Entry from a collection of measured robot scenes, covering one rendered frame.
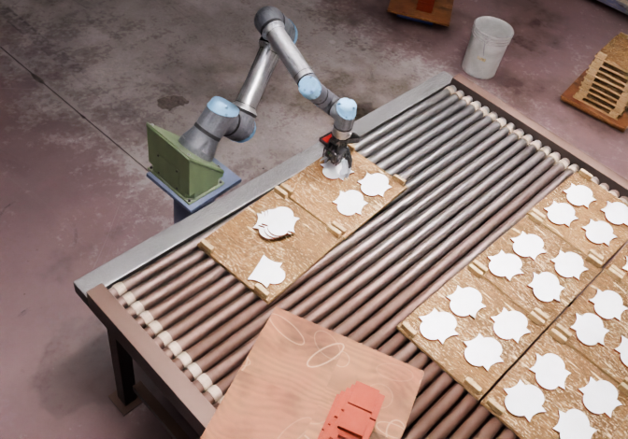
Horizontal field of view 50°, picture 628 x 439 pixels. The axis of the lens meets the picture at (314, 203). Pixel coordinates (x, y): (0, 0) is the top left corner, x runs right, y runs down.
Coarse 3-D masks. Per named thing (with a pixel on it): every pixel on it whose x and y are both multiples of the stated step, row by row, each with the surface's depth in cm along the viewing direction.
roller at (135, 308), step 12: (468, 96) 324; (456, 108) 317; (432, 120) 307; (408, 132) 300; (420, 132) 301; (396, 144) 292; (372, 156) 285; (384, 156) 288; (204, 264) 234; (216, 264) 237; (180, 276) 229; (192, 276) 231; (168, 288) 225; (180, 288) 229; (144, 300) 221; (156, 300) 222; (132, 312) 217
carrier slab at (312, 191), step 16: (320, 160) 276; (352, 160) 279; (368, 160) 280; (304, 176) 269; (320, 176) 270; (352, 176) 272; (304, 192) 262; (320, 192) 263; (336, 192) 265; (384, 192) 268; (400, 192) 270; (304, 208) 257; (320, 208) 257; (368, 208) 261; (352, 224) 254
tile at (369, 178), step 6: (366, 174) 273; (378, 174) 274; (360, 180) 270; (366, 180) 270; (372, 180) 271; (378, 180) 271; (384, 180) 272; (366, 186) 268; (372, 186) 269; (378, 186) 269; (384, 186) 270; (390, 186) 270; (366, 192) 266; (372, 192) 266; (378, 192) 267
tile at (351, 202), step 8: (344, 192) 264; (352, 192) 265; (360, 192) 265; (336, 200) 261; (344, 200) 261; (352, 200) 262; (360, 200) 262; (336, 208) 258; (344, 208) 258; (352, 208) 259; (360, 208) 259
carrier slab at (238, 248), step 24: (240, 216) 249; (312, 216) 254; (216, 240) 240; (240, 240) 241; (264, 240) 243; (288, 240) 244; (312, 240) 246; (336, 240) 248; (240, 264) 234; (288, 264) 237; (312, 264) 239; (264, 288) 229
